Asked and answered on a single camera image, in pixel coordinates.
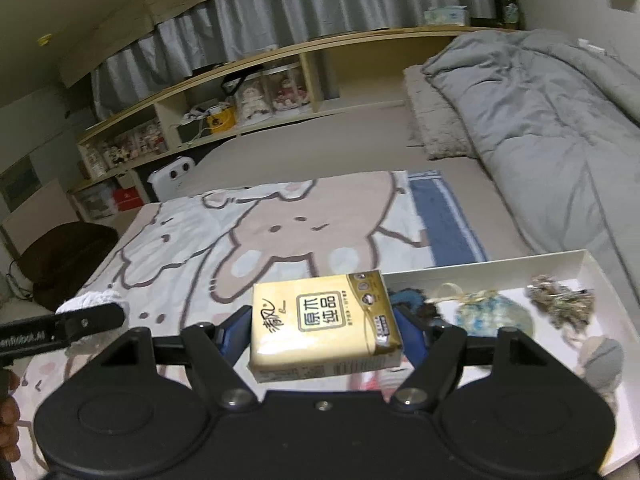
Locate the clear storage bin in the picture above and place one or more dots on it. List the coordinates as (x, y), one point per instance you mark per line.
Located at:
(95, 202)

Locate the grey and brown tassel crochet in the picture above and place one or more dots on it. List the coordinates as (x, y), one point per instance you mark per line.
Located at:
(560, 300)

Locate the red box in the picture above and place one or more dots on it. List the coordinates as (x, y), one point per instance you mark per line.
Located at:
(127, 199)

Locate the person's left hand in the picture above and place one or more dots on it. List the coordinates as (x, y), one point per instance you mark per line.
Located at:
(9, 425)

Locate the glass bottle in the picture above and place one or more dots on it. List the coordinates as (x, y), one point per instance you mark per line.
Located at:
(511, 10)

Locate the white appliance with two holes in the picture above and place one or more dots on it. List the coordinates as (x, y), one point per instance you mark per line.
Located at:
(170, 180)

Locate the beige bed sheet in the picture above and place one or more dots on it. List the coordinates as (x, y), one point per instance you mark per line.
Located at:
(325, 145)

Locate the doll in white dress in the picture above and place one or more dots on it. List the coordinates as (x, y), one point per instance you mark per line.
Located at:
(252, 102)

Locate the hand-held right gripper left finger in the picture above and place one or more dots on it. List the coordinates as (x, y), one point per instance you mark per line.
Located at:
(234, 332)

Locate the grey and beige crochet pouch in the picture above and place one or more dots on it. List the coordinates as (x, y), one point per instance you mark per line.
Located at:
(605, 360)

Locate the tissue box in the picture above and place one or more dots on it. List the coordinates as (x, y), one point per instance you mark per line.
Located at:
(446, 16)

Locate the cartoon printed blanket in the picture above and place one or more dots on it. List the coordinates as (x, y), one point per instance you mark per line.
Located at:
(300, 200)

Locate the dark green box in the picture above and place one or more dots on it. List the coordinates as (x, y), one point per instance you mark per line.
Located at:
(192, 134)

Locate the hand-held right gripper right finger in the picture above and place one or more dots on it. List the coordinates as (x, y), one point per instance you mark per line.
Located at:
(411, 335)

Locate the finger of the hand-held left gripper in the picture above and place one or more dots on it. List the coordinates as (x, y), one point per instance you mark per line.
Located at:
(90, 322)

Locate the wooden headboard shelf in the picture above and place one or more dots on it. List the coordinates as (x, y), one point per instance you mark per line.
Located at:
(350, 60)

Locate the small yellow wall object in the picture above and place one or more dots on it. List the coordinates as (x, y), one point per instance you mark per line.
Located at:
(45, 39)

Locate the fluffy beige pillow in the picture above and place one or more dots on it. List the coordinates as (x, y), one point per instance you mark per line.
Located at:
(440, 120)

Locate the white crochet pouch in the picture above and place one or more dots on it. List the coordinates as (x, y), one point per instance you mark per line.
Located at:
(95, 299)

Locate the yellow tissue pack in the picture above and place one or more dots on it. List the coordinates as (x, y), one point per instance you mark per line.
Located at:
(320, 320)

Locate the row of small figurines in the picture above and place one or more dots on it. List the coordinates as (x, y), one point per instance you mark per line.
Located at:
(130, 146)

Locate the yellow bag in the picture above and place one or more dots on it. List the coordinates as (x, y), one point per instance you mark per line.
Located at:
(222, 120)

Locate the white cardboard box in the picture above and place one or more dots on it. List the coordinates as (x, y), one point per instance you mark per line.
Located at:
(520, 280)

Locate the blue and brown crochet pouch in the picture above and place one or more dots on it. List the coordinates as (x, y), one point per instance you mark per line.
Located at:
(407, 299)

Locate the dark brown chair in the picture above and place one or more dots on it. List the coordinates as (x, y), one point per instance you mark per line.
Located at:
(65, 265)

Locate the grey duvet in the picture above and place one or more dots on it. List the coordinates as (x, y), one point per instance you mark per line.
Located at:
(550, 135)

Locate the beige cabinet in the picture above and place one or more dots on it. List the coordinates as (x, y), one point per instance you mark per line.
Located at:
(45, 210)

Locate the grey curtain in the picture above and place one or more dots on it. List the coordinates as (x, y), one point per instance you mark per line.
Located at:
(350, 0)

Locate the white wall clip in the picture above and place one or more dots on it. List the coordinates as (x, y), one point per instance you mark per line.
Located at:
(591, 46)

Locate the doll in red dress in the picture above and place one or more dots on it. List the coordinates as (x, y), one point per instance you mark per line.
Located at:
(291, 94)

